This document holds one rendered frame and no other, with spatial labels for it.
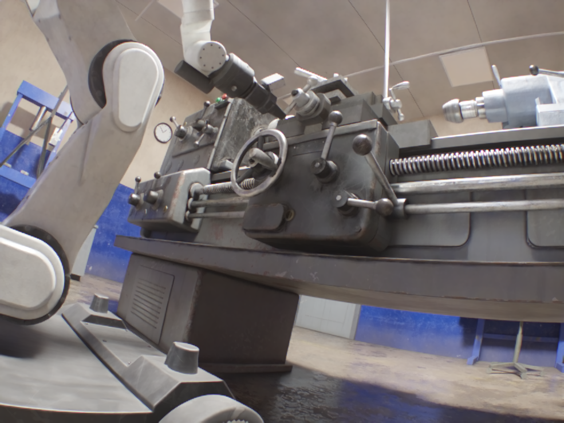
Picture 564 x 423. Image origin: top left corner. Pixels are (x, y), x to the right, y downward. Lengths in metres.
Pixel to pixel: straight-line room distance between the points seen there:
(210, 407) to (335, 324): 4.19
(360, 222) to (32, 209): 0.60
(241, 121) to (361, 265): 1.11
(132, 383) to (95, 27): 0.55
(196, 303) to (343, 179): 0.72
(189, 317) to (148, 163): 3.90
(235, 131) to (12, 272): 1.28
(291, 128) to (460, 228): 0.54
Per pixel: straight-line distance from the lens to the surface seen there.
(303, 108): 0.85
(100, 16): 0.60
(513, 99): 1.14
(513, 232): 0.77
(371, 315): 4.36
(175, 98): 5.39
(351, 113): 0.83
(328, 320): 4.62
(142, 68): 0.54
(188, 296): 1.22
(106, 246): 4.63
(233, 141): 1.52
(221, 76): 0.72
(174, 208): 1.34
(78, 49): 0.57
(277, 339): 1.54
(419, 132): 0.88
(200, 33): 0.77
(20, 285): 0.45
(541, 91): 1.15
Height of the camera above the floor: 0.35
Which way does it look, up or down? 16 degrees up
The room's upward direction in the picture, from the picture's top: 13 degrees clockwise
